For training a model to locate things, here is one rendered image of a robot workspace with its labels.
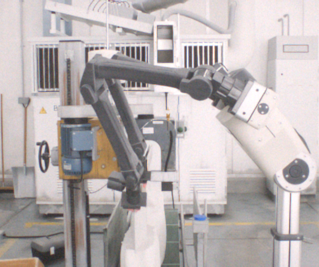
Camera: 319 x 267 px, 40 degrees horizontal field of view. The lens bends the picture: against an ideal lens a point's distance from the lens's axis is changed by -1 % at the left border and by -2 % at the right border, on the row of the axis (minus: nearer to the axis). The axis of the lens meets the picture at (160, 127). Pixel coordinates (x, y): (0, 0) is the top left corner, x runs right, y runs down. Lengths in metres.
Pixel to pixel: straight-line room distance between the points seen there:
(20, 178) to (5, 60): 1.70
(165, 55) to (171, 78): 3.56
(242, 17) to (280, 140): 3.98
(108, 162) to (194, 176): 2.84
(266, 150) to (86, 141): 0.91
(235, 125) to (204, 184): 3.66
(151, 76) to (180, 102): 3.63
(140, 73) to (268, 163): 0.55
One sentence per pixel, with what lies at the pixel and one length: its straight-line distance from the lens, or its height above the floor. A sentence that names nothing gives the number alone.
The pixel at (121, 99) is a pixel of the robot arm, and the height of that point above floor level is 1.45.
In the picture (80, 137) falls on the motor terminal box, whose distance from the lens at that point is 2.11.
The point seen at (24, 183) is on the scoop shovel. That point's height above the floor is 0.19.
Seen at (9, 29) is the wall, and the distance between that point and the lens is 6.80.
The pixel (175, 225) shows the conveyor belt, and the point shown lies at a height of 0.38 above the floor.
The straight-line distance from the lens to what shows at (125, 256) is 2.00.
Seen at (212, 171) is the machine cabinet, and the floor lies 0.55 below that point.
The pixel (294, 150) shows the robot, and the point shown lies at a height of 1.28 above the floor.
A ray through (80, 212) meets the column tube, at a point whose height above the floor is 0.83.
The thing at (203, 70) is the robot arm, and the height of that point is 1.55.
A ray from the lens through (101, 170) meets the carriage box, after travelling 2.38.
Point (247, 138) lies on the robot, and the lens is 1.53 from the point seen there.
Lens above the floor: 1.50
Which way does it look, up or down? 5 degrees down
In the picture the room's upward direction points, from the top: 1 degrees counter-clockwise
